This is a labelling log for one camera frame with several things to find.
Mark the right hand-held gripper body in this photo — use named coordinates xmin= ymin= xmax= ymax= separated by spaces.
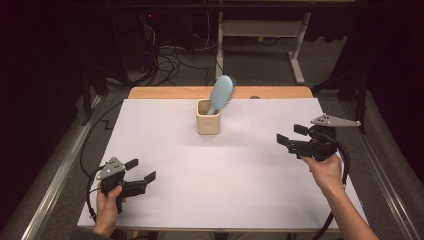
xmin=286 ymin=113 xmax=362 ymax=163

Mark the white desk frame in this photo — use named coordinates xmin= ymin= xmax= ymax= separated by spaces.
xmin=215 ymin=11 xmax=312 ymax=86

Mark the black stand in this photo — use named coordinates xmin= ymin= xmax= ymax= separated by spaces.
xmin=311 ymin=64 xmax=368 ymax=135
xmin=81 ymin=63 xmax=132 ymax=127

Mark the white table cover sheet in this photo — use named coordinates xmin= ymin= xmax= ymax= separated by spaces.
xmin=77 ymin=97 xmax=368 ymax=231

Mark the hand-held gripper cable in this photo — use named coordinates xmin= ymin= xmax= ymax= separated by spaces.
xmin=311 ymin=132 xmax=352 ymax=240
xmin=85 ymin=165 xmax=105 ymax=223

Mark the metal floor rail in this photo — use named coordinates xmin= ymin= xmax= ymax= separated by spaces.
xmin=19 ymin=95 xmax=103 ymax=240
xmin=343 ymin=99 xmax=424 ymax=240

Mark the dark computer tower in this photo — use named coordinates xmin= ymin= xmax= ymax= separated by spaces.
xmin=109 ymin=9 xmax=159 ymax=73

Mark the right hand-held gripper cable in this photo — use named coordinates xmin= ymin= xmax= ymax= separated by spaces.
xmin=311 ymin=132 xmax=352 ymax=240

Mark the light blue hairbrush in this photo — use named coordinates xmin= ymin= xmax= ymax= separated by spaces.
xmin=206 ymin=74 xmax=237 ymax=116

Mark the tangle of floor cables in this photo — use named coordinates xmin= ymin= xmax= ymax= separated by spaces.
xmin=139 ymin=24 xmax=212 ymax=88

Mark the left hand-held gripper cable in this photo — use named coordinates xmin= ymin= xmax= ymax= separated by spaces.
xmin=85 ymin=165 xmax=105 ymax=223

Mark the beige square cup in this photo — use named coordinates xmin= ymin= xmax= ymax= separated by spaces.
xmin=195 ymin=98 xmax=222 ymax=136

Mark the wooden table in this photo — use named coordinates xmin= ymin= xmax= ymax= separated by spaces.
xmin=77 ymin=85 xmax=368 ymax=234

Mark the black floor cable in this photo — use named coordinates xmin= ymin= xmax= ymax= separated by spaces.
xmin=78 ymin=100 xmax=125 ymax=178

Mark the person's left hand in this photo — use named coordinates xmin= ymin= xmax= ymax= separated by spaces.
xmin=92 ymin=185 xmax=128 ymax=237

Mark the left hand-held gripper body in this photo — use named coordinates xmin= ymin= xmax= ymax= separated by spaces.
xmin=96 ymin=156 xmax=148 ymax=214

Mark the person's right hand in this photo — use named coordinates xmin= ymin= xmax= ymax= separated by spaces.
xmin=301 ymin=153 xmax=345 ymax=198

